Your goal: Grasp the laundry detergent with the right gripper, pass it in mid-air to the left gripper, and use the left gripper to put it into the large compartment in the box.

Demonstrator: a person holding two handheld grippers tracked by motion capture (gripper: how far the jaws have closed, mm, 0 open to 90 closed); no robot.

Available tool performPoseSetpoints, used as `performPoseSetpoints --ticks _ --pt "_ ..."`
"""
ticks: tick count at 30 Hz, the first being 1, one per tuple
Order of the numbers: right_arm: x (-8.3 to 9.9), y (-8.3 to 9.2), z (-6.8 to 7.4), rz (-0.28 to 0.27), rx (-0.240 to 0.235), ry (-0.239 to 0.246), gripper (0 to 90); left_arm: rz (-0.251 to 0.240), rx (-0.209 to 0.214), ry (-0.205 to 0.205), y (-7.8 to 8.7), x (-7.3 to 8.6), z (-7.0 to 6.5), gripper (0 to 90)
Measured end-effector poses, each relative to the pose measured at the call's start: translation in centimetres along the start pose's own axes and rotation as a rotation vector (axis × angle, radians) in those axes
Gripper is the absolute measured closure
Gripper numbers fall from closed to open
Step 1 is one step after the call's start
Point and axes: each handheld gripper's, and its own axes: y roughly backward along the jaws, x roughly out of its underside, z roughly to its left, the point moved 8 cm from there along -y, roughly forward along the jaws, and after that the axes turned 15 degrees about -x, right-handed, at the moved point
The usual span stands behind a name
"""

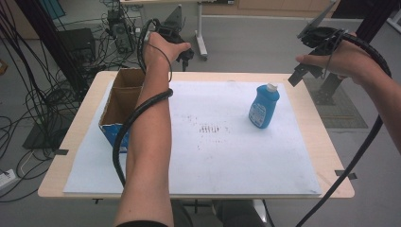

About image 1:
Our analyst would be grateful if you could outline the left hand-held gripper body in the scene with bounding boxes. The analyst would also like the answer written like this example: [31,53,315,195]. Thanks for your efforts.
[155,4,187,45]

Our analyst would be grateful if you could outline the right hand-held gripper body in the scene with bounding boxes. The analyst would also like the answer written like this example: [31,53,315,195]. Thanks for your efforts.
[297,0,349,58]

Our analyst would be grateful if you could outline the blue plastic bottle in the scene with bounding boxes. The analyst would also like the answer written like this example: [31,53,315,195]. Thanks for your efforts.
[248,82,281,130]

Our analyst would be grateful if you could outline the blue cardboard box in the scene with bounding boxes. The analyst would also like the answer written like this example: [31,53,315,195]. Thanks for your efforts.
[98,67,149,154]

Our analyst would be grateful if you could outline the person's left hand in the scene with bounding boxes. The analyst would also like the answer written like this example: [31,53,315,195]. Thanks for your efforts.
[142,31,192,70]

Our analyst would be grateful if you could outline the person's right hand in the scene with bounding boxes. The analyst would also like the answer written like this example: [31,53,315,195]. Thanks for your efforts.
[295,31,392,87]

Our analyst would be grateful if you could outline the white desk leg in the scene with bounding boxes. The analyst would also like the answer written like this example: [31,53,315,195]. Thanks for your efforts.
[193,1,209,61]

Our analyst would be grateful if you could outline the grey floor mat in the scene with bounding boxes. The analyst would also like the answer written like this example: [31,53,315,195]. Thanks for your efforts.
[304,77,369,130]

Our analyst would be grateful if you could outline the computer tower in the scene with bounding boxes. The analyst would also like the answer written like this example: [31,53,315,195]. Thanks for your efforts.
[107,9,135,55]

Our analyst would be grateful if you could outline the wooden cabinet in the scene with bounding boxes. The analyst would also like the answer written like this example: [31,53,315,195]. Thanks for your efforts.
[201,0,341,19]

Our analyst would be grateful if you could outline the black equipment case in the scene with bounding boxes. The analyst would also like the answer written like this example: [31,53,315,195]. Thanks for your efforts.
[58,27,97,64]

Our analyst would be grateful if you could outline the white table sheet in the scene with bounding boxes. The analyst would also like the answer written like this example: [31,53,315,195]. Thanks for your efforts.
[62,79,322,197]

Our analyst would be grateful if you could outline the person's left leg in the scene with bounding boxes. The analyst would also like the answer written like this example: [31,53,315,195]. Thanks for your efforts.
[171,200,194,227]

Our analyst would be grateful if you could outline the person's leg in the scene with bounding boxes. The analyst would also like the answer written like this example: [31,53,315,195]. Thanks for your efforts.
[217,200,267,227]
[171,200,194,227]

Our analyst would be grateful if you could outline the person's right leg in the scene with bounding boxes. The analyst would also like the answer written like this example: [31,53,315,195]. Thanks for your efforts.
[217,200,267,227]

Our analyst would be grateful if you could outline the person's black left sleeve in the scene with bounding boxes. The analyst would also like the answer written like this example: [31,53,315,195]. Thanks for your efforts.
[114,220,169,227]

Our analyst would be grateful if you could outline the white power strip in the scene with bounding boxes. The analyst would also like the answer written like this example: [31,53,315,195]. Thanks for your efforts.
[0,168,17,190]

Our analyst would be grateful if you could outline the thin black wrist cord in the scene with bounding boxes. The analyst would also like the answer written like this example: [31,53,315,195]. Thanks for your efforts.
[146,42,174,83]
[322,29,342,79]

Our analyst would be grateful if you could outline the black corrugated right gripper cable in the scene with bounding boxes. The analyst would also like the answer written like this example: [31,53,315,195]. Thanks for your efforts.
[296,26,393,227]

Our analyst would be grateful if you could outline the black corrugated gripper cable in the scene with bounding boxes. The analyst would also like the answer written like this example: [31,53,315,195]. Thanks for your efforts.
[112,18,174,187]
[296,26,393,227]

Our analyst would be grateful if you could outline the black corrugated left gripper cable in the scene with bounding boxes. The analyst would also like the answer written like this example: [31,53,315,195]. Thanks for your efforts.
[112,18,174,187]

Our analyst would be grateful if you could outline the black metal stand post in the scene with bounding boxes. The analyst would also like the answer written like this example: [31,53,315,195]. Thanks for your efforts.
[315,0,401,107]

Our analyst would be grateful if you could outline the dark stand post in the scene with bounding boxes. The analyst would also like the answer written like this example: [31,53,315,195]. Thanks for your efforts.
[13,0,91,96]

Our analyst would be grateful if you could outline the bundle of black floor cables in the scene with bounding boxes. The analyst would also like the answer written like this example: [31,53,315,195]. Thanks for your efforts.
[0,0,146,202]

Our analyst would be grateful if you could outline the black floor base plate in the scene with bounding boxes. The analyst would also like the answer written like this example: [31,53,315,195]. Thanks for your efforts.
[22,114,75,150]

